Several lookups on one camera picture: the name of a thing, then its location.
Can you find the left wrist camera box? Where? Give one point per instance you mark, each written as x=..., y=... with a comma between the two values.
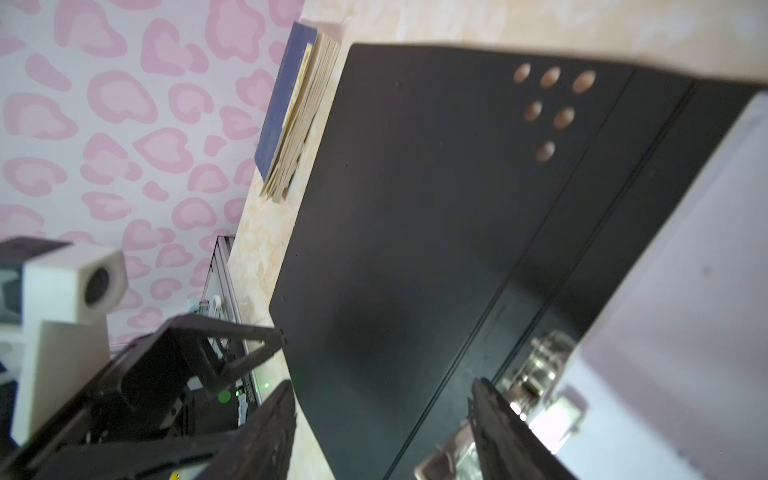
x=55, y=299

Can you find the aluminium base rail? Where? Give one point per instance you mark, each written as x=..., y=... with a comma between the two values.
x=219, y=301

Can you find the text sheet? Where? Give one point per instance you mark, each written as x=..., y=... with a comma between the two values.
x=670, y=382

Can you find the blue paperback book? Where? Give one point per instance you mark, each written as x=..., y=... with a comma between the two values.
x=303, y=76

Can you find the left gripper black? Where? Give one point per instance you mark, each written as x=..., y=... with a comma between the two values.
x=128, y=421

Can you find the orange and black folder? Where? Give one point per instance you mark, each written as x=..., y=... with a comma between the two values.
x=461, y=202

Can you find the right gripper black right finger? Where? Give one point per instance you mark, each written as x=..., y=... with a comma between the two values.
x=505, y=445

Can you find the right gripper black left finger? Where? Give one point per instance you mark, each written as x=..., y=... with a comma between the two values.
x=262, y=448

